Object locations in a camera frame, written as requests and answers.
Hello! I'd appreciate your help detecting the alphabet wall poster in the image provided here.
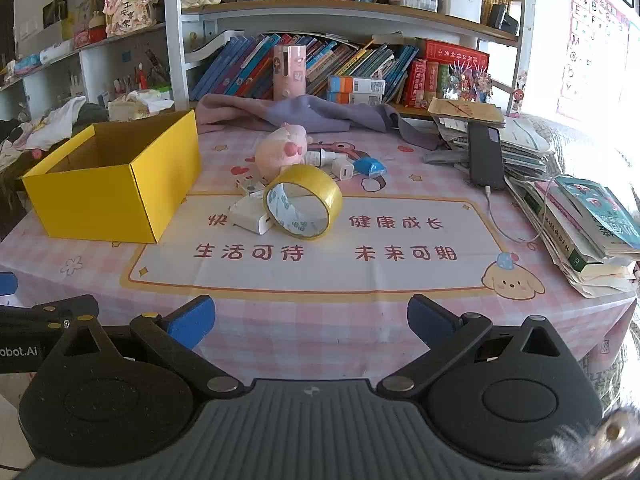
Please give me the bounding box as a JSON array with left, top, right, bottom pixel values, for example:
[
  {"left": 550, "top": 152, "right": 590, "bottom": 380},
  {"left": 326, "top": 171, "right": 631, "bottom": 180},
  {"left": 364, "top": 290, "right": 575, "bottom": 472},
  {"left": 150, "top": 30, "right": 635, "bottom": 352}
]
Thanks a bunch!
[{"left": 556, "top": 0, "right": 631, "bottom": 121}]

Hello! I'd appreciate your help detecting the yellow tape roll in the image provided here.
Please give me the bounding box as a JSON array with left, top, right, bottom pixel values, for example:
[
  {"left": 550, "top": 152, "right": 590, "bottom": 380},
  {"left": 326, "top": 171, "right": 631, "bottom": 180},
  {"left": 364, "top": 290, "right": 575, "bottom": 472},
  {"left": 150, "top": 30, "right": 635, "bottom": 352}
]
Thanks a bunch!
[{"left": 263, "top": 164, "right": 344, "bottom": 240}]

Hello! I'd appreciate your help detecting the white charger block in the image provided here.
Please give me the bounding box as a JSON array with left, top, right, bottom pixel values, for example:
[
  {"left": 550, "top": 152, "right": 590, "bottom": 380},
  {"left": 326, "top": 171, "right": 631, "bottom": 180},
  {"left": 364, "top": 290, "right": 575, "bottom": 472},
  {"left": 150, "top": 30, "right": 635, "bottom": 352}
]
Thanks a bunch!
[{"left": 229, "top": 195, "right": 275, "bottom": 236}]

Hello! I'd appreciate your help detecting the purple cloth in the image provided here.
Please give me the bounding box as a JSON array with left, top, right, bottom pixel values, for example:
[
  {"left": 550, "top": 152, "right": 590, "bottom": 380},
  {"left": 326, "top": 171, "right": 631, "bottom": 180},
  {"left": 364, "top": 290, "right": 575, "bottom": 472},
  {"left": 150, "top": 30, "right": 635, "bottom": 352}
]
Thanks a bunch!
[{"left": 196, "top": 92, "right": 441, "bottom": 151}]

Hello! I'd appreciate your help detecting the yellow cardboard box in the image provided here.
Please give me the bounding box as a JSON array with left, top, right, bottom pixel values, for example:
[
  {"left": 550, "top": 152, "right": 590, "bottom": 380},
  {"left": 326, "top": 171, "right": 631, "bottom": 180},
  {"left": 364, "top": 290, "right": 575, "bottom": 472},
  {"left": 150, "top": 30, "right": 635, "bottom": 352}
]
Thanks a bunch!
[{"left": 20, "top": 109, "right": 203, "bottom": 245}]

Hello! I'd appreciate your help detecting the grey fluffy cuff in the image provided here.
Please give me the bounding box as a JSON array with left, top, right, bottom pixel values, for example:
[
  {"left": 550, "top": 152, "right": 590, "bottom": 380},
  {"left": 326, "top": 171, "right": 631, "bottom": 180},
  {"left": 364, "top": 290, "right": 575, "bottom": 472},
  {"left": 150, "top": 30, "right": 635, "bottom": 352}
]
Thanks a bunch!
[{"left": 535, "top": 405, "right": 640, "bottom": 480}]

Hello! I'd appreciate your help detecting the cream cloth bundle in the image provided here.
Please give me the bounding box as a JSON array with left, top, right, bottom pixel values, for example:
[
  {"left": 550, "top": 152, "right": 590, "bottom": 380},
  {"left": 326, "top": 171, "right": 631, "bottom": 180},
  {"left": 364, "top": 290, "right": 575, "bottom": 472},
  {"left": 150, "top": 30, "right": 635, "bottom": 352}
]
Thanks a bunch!
[{"left": 107, "top": 89, "right": 176, "bottom": 121}]

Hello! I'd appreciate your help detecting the stack of books and papers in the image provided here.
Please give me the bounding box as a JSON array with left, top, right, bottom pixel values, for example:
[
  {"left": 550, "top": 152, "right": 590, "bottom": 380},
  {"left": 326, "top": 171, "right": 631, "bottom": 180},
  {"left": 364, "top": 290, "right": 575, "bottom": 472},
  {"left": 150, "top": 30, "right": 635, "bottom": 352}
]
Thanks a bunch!
[{"left": 515, "top": 180, "right": 632, "bottom": 281}]

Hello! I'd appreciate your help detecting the pink plush pig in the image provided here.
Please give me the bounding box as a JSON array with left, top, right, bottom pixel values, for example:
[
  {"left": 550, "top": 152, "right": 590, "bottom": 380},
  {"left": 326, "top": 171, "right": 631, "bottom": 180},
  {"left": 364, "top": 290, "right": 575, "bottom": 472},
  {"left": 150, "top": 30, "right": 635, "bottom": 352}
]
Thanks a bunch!
[{"left": 255, "top": 122, "right": 309, "bottom": 181}]

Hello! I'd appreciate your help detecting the red flat boxed book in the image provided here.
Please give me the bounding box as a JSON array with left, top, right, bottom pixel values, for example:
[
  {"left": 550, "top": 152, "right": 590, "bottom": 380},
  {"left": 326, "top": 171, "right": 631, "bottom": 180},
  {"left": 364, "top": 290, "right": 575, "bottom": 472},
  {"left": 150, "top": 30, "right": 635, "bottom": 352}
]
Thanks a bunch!
[{"left": 417, "top": 39, "right": 491, "bottom": 75}]

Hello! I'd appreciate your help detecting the wide red dictionary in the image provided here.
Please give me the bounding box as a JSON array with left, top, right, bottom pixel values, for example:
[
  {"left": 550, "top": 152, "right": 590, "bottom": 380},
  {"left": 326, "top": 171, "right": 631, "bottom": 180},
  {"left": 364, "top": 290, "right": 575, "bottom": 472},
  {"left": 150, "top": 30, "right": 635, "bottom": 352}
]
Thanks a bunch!
[{"left": 402, "top": 59, "right": 428, "bottom": 107}]

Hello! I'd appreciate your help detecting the white printed shirt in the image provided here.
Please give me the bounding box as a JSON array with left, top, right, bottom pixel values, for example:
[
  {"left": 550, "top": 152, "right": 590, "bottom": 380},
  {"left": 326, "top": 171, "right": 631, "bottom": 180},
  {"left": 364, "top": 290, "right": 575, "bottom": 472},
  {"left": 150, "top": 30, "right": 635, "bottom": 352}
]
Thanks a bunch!
[{"left": 12, "top": 95, "right": 88, "bottom": 151}]

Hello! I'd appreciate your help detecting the pink cylindrical gadget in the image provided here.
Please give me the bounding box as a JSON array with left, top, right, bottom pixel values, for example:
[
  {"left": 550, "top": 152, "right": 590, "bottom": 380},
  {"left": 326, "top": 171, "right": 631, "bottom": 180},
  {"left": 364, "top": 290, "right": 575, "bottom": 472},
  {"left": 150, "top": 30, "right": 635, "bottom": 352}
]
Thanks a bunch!
[{"left": 273, "top": 44, "right": 307, "bottom": 101}]

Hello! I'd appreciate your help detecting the brown envelope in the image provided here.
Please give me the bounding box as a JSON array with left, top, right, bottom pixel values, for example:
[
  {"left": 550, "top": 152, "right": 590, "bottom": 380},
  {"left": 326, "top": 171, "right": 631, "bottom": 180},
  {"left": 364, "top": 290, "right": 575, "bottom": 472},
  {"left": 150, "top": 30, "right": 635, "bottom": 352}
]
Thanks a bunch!
[{"left": 428, "top": 97, "right": 506, "bottom": 128}]

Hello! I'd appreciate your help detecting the white charging cable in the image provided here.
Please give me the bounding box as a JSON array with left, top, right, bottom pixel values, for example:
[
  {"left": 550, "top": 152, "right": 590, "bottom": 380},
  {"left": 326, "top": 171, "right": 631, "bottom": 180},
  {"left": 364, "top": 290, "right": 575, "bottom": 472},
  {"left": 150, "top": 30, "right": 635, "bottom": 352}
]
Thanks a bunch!
[{"left": 482, "top": 175, "right": 568, "bottom": 243}]

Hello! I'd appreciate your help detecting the row of slanted picture books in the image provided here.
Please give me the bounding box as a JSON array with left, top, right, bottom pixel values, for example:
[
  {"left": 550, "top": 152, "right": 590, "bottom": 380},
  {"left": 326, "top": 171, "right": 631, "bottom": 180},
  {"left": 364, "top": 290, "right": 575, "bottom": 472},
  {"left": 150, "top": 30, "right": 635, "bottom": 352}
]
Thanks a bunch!
[{"left": 190, "top": 34, "right": 421, "bottom": 103}]

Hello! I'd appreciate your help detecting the pink doll ornament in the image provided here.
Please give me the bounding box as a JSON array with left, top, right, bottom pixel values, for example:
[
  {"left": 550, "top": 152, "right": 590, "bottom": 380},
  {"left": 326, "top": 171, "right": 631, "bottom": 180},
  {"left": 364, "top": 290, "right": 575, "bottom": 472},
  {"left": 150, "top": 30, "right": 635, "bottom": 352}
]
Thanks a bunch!
[{"left": 103, "top": 0, "right": 160, "bottom": 37}]

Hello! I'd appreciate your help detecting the teal cover book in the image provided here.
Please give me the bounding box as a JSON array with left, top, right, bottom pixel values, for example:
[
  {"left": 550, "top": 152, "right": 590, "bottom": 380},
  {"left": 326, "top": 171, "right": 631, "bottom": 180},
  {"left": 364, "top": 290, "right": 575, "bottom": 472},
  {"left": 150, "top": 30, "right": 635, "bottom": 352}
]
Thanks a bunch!
[{"left": 555, "top": 176, "right": 640, "bottom": 253}]

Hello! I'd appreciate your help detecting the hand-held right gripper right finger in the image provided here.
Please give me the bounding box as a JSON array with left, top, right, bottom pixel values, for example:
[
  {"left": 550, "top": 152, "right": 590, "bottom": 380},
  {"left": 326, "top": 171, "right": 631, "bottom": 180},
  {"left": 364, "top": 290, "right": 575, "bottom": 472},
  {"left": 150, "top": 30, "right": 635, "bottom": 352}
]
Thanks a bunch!
[{"left": 377, "top": 294, "right": 581, "bottom": 401}]

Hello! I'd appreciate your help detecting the small white printed box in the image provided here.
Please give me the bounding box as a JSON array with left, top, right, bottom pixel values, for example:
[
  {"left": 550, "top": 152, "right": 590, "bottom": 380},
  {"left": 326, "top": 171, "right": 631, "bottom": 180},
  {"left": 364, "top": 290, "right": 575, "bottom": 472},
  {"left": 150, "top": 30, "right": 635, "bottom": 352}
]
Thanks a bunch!
[{"left": 235, "top": 176, "right": 266, "bottom": 197}]

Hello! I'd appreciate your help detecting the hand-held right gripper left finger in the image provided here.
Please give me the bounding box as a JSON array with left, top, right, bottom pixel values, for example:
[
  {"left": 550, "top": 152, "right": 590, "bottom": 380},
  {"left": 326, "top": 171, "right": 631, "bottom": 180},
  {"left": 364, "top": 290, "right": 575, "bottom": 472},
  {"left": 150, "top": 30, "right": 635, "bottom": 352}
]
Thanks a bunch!
[{"left": 47, "top": 295, "right": 246, "bottom": 401}]

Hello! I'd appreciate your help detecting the dark jacket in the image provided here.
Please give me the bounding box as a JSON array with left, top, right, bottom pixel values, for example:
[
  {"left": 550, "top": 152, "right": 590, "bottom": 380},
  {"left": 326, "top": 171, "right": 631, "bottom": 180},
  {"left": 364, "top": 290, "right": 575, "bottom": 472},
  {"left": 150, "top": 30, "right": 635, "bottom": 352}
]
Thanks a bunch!
[{"left": 75, "top": 102, "right": 113, "bottom": 126}]

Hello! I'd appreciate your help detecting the black desk device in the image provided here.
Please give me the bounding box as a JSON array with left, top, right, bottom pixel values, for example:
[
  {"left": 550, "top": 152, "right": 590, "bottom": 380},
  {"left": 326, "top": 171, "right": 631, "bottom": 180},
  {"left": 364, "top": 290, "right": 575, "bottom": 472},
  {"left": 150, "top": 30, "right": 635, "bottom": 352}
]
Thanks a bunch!
[{"left": 487, "top": 4, "right": 520, "bottom": 36}]

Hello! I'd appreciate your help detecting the narrow red dictionary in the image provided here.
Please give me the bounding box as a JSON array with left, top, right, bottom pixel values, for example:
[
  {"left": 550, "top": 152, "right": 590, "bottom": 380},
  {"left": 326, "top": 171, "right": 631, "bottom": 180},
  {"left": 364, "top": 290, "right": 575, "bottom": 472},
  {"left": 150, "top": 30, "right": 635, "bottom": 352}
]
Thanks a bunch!
[{"left": 424, "top": 61, "right": 441, "bottom": 106}]

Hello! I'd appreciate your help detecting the grey flat case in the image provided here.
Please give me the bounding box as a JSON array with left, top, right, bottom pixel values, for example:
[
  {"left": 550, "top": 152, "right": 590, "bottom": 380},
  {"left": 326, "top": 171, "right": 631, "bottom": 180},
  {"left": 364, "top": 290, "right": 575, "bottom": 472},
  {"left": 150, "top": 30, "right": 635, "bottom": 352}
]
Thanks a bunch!
[{"left": 422, "top": 150, "right": 471, "bottom": 165}]

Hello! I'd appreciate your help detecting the black phone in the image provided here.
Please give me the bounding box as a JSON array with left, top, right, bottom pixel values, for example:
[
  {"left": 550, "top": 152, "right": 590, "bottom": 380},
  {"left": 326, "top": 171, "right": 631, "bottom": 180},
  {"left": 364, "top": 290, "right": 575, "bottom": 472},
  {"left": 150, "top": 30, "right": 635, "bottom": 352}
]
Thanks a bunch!
[{"left": 467, "top": 122, "right": 507, "bottom": 191}]

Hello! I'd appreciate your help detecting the white bookshelf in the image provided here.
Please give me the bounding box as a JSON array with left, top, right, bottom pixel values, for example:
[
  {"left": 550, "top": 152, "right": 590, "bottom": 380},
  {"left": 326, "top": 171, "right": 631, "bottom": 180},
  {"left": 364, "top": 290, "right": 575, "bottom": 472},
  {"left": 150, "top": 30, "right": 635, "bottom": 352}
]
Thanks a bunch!
[{"left": 162, "top": 0, "right": 531, "bottom": 116}]

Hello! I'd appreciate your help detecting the colourful figurine cluster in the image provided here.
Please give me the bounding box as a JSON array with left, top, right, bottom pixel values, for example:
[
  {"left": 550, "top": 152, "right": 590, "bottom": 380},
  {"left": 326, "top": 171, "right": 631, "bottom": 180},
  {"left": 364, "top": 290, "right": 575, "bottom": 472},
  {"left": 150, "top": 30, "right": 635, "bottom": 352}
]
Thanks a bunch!
[{"left": 447, "top": 57, "right": 493, "bottom": 103}]

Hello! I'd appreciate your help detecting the blue packet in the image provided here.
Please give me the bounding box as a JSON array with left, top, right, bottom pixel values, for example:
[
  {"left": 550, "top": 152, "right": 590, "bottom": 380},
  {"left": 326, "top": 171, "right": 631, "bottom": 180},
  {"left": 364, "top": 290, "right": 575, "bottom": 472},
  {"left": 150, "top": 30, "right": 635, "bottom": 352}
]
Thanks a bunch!
[{"left": 354, "top": 156, "right": 387, "bottom": 178}]

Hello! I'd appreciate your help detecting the white spray bottle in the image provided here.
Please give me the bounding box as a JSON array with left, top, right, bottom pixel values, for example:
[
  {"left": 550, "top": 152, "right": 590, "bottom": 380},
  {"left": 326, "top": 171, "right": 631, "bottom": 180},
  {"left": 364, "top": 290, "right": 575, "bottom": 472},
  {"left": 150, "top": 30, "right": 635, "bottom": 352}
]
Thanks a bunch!
[{"left": 304, "top": 149, "right": 351, "bottom": 167}]

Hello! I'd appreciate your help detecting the brown fuzzy garment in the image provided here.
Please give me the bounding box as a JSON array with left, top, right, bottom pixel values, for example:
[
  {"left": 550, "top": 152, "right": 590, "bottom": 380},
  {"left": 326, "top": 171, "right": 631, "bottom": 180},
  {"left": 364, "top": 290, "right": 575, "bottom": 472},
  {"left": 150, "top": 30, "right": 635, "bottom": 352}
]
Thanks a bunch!
[{"left": 0, "top": 157, "right": 28, "bottom": 241}]

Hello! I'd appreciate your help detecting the orange and white carton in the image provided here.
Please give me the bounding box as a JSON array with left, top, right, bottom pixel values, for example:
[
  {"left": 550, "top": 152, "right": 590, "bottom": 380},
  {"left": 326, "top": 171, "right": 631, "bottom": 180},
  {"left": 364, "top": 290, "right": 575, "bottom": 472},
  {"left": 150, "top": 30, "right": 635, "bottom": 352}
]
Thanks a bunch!
[
  {"left": 327, "top": 91, "right": 383, "bottom": 107},
  {"left": 327, "top": 76, "right": 387, "bottom": 95}
]

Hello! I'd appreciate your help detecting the white side shelf unit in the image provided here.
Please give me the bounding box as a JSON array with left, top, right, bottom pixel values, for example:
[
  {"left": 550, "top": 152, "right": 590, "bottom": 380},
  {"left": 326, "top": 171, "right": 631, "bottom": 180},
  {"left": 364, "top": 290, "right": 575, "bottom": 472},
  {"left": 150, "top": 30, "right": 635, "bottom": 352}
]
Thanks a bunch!
[{"left": 0, "top": 22, "right": 168, "bottom": 111}]

